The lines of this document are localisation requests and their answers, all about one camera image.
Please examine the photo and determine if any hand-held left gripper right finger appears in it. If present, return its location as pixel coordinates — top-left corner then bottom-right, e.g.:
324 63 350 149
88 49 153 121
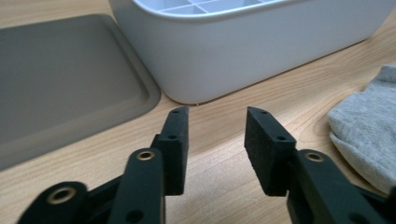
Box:
244 105 390 224

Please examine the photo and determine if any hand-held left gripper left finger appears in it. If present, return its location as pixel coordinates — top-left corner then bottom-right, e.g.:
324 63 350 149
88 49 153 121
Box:
106 105 190 224

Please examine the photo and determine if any grey sock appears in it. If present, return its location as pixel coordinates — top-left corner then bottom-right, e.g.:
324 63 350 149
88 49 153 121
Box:
327 63 396 195

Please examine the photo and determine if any white divided storage box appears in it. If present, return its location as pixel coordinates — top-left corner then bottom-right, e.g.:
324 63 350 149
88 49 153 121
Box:
107 0 396 105

